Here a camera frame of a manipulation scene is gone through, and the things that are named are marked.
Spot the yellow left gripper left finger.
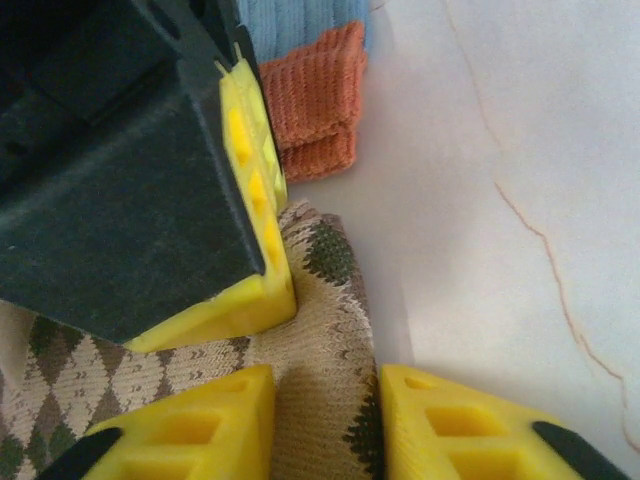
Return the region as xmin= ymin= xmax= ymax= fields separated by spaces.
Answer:
xmin=39 ymin=363 xmax=277 ymax=480

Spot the beige brown argyle sock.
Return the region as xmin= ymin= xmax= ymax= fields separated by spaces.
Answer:
xmin=0 ymin=198 xmax=380 ymax=480

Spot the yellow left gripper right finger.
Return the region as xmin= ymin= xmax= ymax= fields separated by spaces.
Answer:
xmin=378 ymin=363 xmax=635 ymax=480

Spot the grey-blue sock orange cuff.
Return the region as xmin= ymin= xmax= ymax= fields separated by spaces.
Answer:
xmin=233 ymin=0 xmax=373 ymax=185

